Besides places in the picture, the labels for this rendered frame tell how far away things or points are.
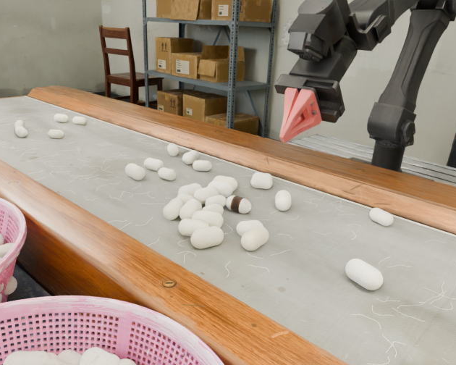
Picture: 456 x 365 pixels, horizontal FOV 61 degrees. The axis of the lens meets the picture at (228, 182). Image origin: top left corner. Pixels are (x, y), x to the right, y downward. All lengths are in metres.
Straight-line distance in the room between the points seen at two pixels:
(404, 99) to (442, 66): 1.68
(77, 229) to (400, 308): 0.32
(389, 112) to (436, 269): 0.46
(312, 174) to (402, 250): 0.20
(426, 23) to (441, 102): 1.66
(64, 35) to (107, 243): 4.68
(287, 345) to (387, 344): 0.09
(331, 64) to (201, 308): 0.43
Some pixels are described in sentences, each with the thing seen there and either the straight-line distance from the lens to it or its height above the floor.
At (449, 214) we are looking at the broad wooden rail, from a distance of 0.57.
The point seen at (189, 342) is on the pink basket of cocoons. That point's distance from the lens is 0.29.
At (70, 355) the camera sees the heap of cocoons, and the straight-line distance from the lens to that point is 0.34.
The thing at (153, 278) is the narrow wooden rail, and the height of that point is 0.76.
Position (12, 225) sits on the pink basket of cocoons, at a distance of 0.49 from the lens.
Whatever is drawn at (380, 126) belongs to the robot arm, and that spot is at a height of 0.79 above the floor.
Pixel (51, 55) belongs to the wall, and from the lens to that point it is 4.97.
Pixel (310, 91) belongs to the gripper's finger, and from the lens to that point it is 0.60.
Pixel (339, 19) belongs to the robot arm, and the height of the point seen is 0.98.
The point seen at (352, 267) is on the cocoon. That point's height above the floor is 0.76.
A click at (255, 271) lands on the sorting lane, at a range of 0.40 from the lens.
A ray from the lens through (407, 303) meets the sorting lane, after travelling 0.41.
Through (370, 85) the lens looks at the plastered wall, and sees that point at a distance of 2.69.
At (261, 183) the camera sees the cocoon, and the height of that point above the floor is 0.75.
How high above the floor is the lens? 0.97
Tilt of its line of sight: 22 degrees down
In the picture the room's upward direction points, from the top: 3 degrees clockwise
